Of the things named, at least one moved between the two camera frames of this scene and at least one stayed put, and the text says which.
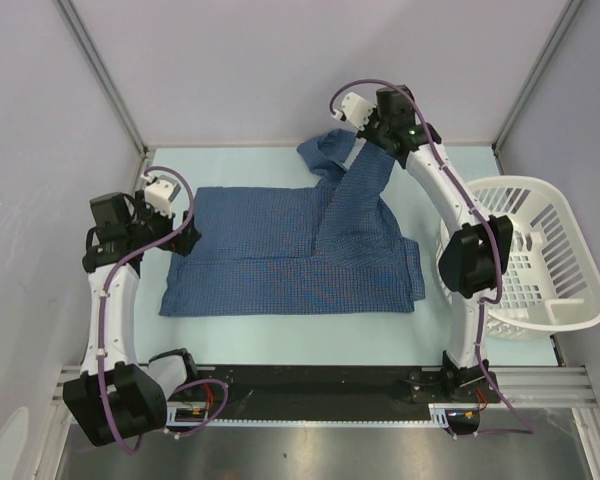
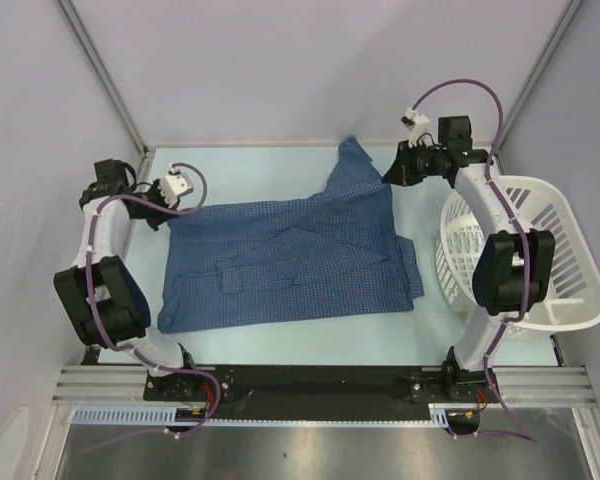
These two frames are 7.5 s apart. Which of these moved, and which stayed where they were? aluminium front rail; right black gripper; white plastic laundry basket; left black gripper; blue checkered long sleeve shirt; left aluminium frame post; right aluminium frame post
Moved: left black gripper; right black gripper; blue checkered long sleeve shirt
Stayed: right aluminium frame post; aluminium front rail; white plastic laundry basket; left aluminium frame post
